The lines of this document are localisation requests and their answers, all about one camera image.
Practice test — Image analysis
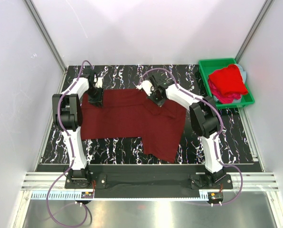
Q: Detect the dark red t shirt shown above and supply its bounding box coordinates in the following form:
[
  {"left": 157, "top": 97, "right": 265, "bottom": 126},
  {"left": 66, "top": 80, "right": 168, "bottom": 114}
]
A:
[{"left": 81, "top": 89, "right": 186, "bottom": 163}]

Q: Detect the light blue t shirt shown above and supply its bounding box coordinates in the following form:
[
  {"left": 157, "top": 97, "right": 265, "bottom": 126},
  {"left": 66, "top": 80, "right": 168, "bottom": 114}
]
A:
[{"left": 235, "top": 64, "right": 247, "bottom": 84}]

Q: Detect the white slotted cable duct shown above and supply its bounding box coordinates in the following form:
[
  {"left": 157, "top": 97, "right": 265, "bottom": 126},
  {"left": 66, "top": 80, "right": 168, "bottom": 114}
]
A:
[{"left": 31, "top": 190, "right": 209, "bottom": 202}]

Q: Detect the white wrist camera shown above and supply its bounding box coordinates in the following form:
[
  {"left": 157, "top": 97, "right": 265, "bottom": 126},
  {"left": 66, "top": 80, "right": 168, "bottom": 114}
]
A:
[
  {"left": 95, "top": 77, "right": 103, "bottom": 88},
  {"left": 136, "top": 80, "right": 155, "bottom": 96}
]

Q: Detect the aluminium frame post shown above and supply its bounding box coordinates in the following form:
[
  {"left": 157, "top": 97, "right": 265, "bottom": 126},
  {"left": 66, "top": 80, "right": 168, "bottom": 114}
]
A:
[
  {"left": 235, "top": 0, "right": 274, "bottom": 63},
  {"left": 23, "top": 0, "right": 67, "bottom": 73}
]

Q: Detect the right aluminium frame post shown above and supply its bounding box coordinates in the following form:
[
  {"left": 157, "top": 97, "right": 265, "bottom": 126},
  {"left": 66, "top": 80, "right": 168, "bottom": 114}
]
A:
[{"left": 235, "top": 0, "right": 274, "bottom": 63}]

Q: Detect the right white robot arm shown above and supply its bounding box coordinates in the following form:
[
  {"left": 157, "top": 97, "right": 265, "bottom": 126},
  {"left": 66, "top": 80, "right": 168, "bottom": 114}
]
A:
[{"left": 141, "top": 76, "right": 226, "bottom": 188}]

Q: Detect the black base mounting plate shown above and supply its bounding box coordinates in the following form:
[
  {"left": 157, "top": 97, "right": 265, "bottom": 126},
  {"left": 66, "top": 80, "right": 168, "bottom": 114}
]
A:
[{"left": 65, "top": 165, "right": 233, "bottom": 200}]

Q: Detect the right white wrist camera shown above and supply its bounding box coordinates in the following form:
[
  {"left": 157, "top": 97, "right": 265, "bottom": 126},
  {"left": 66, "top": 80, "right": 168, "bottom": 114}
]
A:
[{"left": 136, "top": 80, "right": 155, "bottom": 96}]

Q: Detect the left aluminium frame post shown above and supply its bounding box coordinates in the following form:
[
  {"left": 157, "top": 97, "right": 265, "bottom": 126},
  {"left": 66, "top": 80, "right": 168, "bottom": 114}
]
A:
[{"left": 23, "top": 0, "right": 67, "bottom": 73}]

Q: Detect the pink t shirt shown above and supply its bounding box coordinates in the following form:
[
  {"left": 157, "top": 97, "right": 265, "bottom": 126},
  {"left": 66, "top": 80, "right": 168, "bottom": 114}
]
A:
[{"left": 208, "top": 80, "right": 242, "bottom": 104}]

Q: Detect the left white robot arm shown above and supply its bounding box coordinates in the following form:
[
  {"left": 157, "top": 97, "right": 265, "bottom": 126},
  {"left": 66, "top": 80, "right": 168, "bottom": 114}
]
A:
[{"left": 52, "top": 68, "right": 104, "bottom": 188}]

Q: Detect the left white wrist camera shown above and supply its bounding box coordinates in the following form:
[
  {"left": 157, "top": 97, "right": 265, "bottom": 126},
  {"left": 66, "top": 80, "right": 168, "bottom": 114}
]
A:
[{"left": 95, "top": 77, "right": 103, "bottom": 88}]

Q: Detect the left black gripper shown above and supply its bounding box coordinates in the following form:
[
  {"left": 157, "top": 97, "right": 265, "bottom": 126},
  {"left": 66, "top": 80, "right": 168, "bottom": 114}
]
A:
[{"left": 85, "top": 86, "right": 104, "bottom": 108}]

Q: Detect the bright red t shirt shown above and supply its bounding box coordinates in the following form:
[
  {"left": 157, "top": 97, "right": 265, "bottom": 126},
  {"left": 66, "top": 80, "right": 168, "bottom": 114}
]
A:
[{"left": 208, "top": 64, "right": 248, "bottom": 96}]

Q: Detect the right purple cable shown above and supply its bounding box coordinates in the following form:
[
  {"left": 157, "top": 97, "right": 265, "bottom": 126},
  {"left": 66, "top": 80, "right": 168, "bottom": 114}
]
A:
[{"left": 139, "top": 67, "right": 244, "bottom": 206}]

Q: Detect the aluminium extrusion rail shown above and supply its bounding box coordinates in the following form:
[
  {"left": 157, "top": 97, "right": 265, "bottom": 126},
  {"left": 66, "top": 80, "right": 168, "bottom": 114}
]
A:
[{"left": 21, "top": 172, "right": 279, "bottom": 191}]

